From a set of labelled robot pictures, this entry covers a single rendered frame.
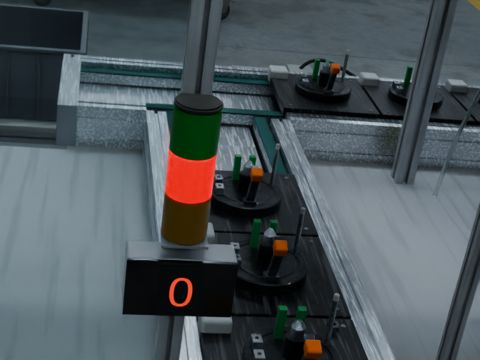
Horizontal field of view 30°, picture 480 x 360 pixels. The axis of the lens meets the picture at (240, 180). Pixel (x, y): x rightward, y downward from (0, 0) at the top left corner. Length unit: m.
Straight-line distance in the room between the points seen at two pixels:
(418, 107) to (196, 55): 1.19
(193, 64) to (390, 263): 0.96
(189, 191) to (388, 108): 1.37
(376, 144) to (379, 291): 0.57
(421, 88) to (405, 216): 0.29
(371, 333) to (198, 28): 0.67
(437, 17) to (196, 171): 1.15
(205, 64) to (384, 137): 1.30
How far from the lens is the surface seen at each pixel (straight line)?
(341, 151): 2.17
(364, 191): 2.05
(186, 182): 0.92
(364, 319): 1.44
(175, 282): 0.97
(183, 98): 0.91
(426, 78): 2.03
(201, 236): 0.96
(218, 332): 1.32
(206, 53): 0.91
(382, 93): 2.34
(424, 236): 1.92
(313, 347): 1.16
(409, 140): 2.08
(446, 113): 2.30
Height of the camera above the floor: 1.75
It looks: 26 degrees down
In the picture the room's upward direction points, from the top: 8 degrees clockwise
